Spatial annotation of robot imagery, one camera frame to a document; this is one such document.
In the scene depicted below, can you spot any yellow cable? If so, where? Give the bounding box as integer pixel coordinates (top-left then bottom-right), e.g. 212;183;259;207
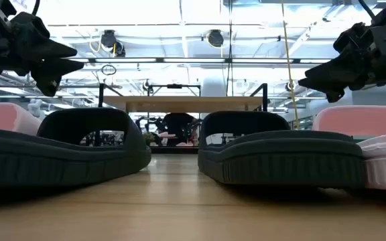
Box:
281;0;301;131

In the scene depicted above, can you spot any wooden shelf with black legs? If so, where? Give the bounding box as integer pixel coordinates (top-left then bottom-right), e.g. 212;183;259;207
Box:
92;82;269;148

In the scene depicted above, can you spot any pink rubber slide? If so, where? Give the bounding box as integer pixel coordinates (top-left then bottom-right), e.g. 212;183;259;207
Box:
0;102;43;137
312;105;386;194

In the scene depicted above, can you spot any hanging black cable loop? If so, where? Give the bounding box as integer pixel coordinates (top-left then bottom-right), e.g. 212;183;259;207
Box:
101;64;117;76

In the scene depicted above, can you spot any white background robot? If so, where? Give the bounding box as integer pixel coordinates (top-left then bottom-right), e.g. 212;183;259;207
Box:
27;98;44;121

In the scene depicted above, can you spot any thin black hanging cable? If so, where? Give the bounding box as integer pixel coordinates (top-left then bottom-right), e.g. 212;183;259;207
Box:
227;0;235;97

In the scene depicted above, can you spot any person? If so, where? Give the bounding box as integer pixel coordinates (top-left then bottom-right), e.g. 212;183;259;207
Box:
162;112;198;147

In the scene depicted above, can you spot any black rubber slide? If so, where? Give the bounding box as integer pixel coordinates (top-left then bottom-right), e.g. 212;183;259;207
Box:
0;106;152;189
198;110;367;189

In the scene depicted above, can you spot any black metal table frame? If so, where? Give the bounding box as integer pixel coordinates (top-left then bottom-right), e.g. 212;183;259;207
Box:
150;146;200;155

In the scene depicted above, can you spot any black ceiling cable reel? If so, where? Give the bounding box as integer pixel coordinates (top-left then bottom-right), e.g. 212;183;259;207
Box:
99;29;127;58
206;29;225;48

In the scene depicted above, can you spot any small background plant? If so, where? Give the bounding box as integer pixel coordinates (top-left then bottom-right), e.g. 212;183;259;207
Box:
142;132;156;147

